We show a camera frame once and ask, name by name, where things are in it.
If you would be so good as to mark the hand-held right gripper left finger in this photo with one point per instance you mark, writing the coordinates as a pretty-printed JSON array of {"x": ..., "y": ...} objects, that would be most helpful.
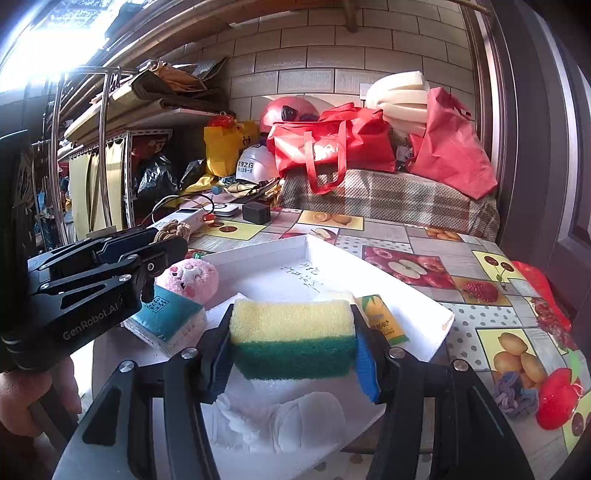
[{"x": 217, "y": 356}]

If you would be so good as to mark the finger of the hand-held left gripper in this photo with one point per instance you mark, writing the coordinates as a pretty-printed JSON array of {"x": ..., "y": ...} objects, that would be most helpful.
[
  {"x": 161, "y": 254},
  {"x": 124, "y": 242}
]

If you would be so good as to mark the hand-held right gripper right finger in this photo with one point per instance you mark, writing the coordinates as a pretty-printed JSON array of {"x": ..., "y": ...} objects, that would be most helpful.
[{"x": 367, "y": 364}]

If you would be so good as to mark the yellow tissue packet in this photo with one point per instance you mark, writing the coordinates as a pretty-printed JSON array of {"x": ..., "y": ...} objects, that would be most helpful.
[{"x": 385, "y": 323}]

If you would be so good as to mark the teal tissue pack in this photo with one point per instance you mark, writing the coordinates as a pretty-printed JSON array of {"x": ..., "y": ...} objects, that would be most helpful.
[{"x": 161, "y": 318}]

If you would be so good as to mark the white foam sheet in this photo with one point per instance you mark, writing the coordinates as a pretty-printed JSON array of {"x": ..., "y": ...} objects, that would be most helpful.
[{"x": 286, "y": 387}]

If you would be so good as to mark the yellow and green sponge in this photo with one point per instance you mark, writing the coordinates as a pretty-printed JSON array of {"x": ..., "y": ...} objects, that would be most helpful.
[{"x": 291, "y": 332}]

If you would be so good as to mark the white cardboard box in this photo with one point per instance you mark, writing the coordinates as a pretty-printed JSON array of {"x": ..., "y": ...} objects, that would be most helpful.
[{"x": 286, "y": 272}]

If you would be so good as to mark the person's left hand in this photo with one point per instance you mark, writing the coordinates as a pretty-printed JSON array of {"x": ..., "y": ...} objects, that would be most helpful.
[{"x": 27, "y": 397}]

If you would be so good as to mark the white foam block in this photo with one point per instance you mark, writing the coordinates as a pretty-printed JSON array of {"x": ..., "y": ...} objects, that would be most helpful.
[{"x": 217, "y": 316}]

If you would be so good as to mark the white power strip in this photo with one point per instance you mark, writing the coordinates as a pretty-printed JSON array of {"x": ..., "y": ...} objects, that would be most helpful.
[{"x": 184, "y": 217}]

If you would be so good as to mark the yellow curtain cloth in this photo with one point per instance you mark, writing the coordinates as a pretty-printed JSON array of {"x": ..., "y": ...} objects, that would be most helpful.
[{"x": 113, "y": 184}]

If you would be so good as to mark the black plastic bag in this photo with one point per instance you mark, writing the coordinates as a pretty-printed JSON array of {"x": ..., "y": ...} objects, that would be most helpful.
[{"x": 154, "y": 180}]

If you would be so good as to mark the white power bank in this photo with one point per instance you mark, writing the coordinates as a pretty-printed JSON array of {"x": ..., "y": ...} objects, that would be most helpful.
[{"x": 221, "y": 210}]

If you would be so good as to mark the pale yellow sponge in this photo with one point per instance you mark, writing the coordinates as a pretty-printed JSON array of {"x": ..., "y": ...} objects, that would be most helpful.
[{"x": 334, "y": 297}]

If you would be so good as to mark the white rolled socks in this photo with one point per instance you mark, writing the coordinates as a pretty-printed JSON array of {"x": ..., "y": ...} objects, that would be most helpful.
[{"x": 304, "y": 420}]

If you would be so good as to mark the black charger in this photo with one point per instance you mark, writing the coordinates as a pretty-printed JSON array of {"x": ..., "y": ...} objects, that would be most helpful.
[{"x": 256, "y": 213}]

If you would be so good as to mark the chrome metal rack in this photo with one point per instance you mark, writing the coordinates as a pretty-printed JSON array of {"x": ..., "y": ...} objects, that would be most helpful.
[{"x": 107, "y": 138}]

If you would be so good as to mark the yellow bag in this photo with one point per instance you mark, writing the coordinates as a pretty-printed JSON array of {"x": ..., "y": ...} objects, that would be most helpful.
[{"x": 221, "y": 147}]

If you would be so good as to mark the fruit print tablecloth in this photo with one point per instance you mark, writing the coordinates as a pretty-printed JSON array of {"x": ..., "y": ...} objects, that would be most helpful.
[{"x": 415, "y": 249}]

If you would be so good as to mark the white helmet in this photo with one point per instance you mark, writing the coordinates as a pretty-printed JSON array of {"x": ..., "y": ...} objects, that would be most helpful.
[{"x": 254, "y": 166}]

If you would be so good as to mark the folded brown tarp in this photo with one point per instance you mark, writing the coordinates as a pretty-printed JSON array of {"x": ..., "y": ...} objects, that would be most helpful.
[{"x": 175, "y": 87}]

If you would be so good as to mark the plaid cloth cover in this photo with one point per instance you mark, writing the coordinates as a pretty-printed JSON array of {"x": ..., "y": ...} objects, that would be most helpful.
[{"x": 392, "y": 198}]

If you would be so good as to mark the red helmet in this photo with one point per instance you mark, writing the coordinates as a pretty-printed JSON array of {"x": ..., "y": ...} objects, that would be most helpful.
[{"x": 277, "y": 113}]

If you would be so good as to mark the red strawberry-shaped toy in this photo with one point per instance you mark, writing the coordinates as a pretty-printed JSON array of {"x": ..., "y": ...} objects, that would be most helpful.
[{"x": 558, "y": 397}]

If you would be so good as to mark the red tote bag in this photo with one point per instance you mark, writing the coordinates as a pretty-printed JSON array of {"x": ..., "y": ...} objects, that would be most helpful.
[{"x": 332, "y": 138}]

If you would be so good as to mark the red fabric bag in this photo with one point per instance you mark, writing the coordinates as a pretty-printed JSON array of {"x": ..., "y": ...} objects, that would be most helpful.
[{"x": 452, "y": 147}]

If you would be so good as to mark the cream foam rolls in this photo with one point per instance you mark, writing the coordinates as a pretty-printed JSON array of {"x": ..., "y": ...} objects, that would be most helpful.
[{"x": 401, "y": 97}]

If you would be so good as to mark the brown door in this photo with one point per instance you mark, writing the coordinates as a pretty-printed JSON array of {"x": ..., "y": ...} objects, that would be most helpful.
[{"x": 568, "y": 161}]

